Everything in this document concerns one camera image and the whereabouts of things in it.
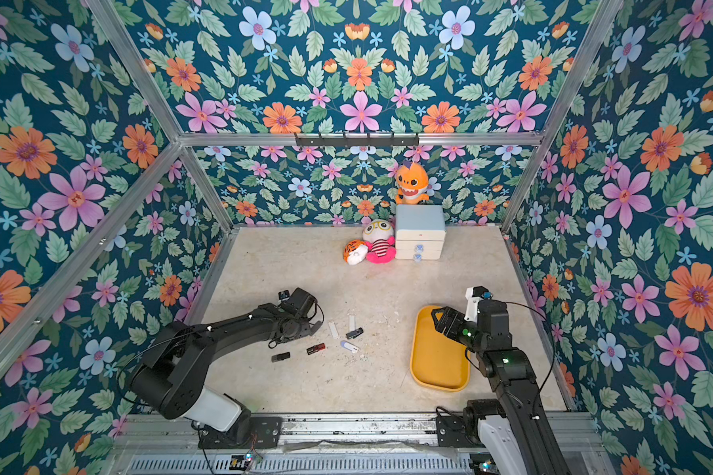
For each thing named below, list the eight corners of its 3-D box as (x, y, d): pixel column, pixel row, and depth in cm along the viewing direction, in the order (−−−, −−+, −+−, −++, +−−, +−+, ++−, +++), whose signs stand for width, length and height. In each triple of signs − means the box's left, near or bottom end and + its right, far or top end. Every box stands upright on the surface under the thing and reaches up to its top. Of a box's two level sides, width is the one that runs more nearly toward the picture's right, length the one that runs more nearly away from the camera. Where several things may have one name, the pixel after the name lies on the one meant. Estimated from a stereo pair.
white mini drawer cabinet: (396, 261, 111) (397, 233, 99) (394, 232, 121) (396, 204, 109) (442, 261, 111) (449, 233, 99) (436, 232, 121) (443, 203, 109)
